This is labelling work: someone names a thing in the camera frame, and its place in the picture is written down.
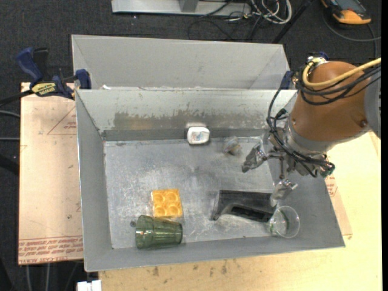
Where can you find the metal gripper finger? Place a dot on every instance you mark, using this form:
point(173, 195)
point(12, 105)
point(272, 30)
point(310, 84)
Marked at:
point(282, 190)
point(254, 159)

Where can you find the small clear glass thing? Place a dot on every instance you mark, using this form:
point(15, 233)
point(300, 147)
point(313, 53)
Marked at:
point(232, 145)

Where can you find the small white plastic bottle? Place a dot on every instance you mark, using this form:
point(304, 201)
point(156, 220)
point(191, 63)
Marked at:
point(198, 135)

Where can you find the grey metal bin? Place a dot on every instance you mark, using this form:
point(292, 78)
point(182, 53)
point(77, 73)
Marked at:
point(157, 168)

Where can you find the yellow block with round hollows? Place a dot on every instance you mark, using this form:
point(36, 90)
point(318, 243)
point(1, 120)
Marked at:
point(167, 203)

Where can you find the green glass cup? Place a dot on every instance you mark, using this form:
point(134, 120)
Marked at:
point(157, 232)

